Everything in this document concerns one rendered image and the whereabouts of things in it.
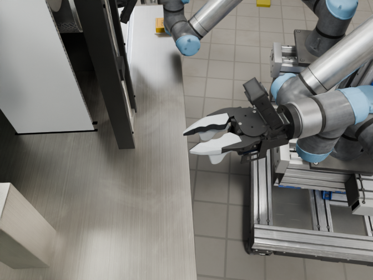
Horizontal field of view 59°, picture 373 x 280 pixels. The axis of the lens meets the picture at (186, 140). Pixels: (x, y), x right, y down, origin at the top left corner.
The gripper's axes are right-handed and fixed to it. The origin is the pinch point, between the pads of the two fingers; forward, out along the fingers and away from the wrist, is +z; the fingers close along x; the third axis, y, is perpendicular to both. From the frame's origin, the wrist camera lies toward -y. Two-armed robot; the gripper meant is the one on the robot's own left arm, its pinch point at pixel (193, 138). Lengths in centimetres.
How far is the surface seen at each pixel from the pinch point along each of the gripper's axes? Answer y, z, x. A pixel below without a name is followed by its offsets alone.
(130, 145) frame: 30.6, 11.4, 27.5
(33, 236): 21.8, 36.2, 1.5
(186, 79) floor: 114, -40, 146
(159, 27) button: 26, -11, 79
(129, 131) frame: 23.8, 10.6, 26.7
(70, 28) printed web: 5, 20, 53
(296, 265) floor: 125, -55, 2
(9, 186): 7.3, 35.1, 5.1
